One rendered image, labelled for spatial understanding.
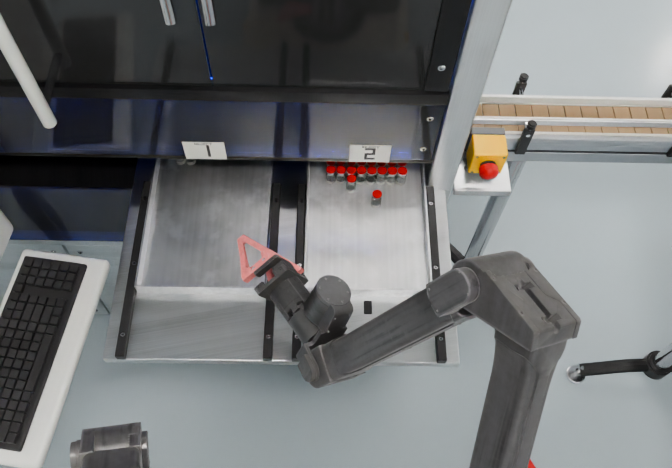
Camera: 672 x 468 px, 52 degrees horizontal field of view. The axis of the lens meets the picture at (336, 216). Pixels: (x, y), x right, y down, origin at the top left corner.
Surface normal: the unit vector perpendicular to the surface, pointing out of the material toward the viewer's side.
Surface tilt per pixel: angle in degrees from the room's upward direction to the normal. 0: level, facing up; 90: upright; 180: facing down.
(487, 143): 0
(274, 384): 0
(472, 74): 90
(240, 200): 0
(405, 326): 66
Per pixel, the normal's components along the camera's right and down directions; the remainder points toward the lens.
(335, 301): 0.37, -0.66
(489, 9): 0.00, 0.87
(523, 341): -0.82, 0.10
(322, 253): 0.03, -0.50
